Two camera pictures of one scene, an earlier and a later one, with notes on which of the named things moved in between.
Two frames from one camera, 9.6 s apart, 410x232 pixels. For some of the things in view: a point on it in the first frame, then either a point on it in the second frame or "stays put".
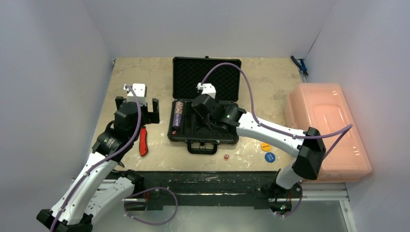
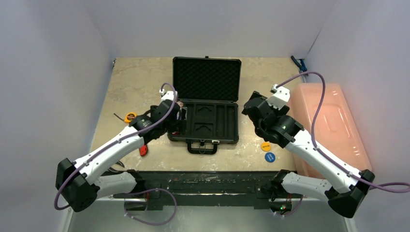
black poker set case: x=188 y=72 stays put
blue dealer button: x=270 y=157 stays put
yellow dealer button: x=265 y=147 stays put
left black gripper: x=150 y=117 -> x=178 y=125
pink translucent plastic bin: x=324 y=106 stays put
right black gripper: x=198 y=104 -> x=254 y=104
